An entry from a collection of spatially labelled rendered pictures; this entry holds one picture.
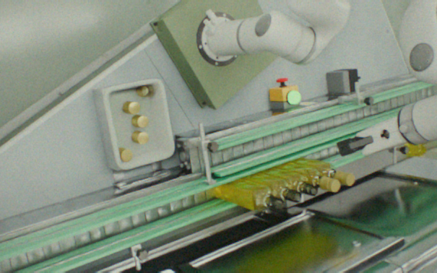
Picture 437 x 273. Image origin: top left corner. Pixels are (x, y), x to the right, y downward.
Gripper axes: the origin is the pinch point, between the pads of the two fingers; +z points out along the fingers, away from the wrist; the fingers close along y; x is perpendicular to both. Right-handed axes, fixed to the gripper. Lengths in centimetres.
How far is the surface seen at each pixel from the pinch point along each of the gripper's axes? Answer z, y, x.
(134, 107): 46, -25, 28
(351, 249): 17.7, 4.8, -24.0
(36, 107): 104, -38, 49
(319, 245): 24.6, 1.5, -21.5
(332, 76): 50, 53, 25
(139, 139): 49, -26, 20
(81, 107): 51, -37, 33
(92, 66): 100, -14, 60
